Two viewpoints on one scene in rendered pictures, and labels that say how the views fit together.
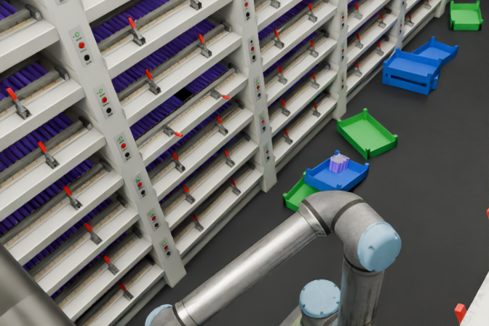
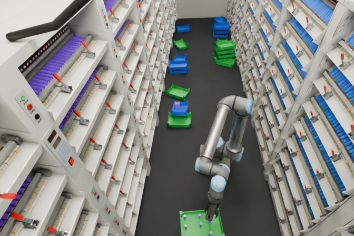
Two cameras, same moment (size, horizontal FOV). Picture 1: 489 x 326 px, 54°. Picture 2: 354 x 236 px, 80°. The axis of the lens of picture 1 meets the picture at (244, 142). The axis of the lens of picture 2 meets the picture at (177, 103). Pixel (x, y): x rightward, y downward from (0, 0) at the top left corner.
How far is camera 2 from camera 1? 92 cm
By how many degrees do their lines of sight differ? 29
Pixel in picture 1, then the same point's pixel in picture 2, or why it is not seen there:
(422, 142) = (196, 88)
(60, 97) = (120, 101)
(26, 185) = (117, 145)
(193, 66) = (139, 79)
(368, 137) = (179, 93)
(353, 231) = (242, 104)
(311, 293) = not seen: hidden behind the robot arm
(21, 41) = (110, 79)
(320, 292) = not seen: hidden behind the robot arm
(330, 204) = (229, 100)
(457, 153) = (208, 87)
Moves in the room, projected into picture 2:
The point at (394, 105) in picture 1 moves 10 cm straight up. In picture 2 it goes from (179, 79) to (179, 75)
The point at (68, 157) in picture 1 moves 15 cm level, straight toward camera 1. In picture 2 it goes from (124, 127) to (143, 133)
